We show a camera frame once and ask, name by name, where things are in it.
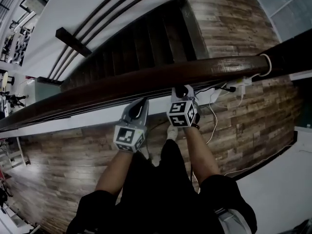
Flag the dark wooden handrail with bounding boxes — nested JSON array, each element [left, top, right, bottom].
[[0, 54, 271, 133]]

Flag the short dark wooden post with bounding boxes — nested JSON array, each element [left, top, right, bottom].
[[55, 27, 93, 58]]

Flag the person's right forearm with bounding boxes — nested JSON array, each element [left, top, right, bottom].
[[182, 127, 221, 187]]

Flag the row of white round machines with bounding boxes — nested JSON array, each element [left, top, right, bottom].
[[0, 25, 32, 65]]

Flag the white charger cable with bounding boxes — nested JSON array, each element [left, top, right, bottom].
[[206, 91, 244, 145]]

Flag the dark wooden stair rails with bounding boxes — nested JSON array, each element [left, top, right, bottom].
[[46, 0, 171, 81]]

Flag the frosted glass partition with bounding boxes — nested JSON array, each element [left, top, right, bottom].
[[246, 0, 312, 43]]

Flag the person's left forearm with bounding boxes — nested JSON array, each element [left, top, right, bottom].
[[95, 150, 134, 195]]

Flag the round white table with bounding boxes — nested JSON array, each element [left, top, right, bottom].
[[0, 69, 15, 91]]

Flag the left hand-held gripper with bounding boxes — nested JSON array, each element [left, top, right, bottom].
[[114, 97, 150, 154]]

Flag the dark wooden staircase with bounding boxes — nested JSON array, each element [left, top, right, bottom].
[[59, 0, 210, 92]]

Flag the white metal rack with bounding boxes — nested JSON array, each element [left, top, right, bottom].
[[0, 203, 41, 234]]

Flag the red top table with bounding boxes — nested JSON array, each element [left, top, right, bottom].
[[0, 136, 31, 167]]

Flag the grey waist bag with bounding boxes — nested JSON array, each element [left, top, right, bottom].
[[214, 207, 253, 234]]

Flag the white looped cable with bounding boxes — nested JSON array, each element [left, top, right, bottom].
[[253, 53, 273, 77]]

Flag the person's black clothing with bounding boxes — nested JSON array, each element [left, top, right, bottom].
[[65, 139, 258, 234]]

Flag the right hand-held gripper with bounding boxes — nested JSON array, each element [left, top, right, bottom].
[[167, 86, 201, 128]]

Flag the white power strip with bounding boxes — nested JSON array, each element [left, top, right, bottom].
[[225, 77, 253, 95]]

